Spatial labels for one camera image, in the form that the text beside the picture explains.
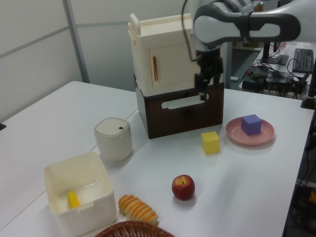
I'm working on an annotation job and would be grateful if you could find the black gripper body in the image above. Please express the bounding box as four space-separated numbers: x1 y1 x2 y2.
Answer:
195 54 224 81

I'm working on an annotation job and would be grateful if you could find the purple cube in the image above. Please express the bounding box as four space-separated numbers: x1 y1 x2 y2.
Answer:
240 114 263 136

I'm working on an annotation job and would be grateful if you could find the yellow cube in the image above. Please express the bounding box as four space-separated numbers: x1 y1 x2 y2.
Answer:
200 131 221 155

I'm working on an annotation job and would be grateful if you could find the dark brown drawer box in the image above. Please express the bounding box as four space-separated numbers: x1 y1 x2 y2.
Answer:
135 82 225 140

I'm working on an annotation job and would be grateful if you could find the cream toy cabinet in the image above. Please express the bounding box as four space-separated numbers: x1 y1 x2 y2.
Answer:
127 13 225 96

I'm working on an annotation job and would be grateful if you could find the black monitor stand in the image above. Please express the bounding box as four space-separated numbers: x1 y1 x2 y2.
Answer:
259 41 289 66

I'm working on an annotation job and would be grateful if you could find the pink plate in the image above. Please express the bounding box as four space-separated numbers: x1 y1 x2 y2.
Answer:
225 117 275 147

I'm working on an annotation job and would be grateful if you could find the black computer keyboard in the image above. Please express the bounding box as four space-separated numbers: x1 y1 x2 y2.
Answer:
291 48 315 74

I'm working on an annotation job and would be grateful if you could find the white round lidded canister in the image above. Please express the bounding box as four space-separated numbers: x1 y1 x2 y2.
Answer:
93 118 133 162

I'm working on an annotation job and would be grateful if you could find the red toy apple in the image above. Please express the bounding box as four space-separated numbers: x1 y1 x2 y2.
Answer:
171 174 196 201

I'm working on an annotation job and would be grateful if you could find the orange striped toy bread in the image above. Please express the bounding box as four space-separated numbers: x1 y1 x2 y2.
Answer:
118 194 159 226

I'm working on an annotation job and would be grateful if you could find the brown wicker basket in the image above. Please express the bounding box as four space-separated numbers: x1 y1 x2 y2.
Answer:
93 220 179 237

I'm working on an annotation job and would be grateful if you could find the white square plastic bin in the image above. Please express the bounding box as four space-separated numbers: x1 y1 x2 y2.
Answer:
43 151 118 235

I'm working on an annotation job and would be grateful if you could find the yellow toy banana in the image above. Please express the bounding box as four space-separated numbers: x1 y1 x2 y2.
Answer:
67 190 81 209

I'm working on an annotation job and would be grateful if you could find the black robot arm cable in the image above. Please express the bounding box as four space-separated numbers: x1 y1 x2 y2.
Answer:
181 0 201 63

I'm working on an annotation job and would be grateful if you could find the black electronics box with cables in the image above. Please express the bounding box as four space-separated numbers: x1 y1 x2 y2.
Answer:
241 65 311 99

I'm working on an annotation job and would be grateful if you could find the black table clamp mount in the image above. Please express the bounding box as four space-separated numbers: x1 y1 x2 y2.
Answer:
300 71 316 111

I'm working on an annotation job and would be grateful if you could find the grey partition post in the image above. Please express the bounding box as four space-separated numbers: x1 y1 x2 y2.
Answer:
64 0 90 83

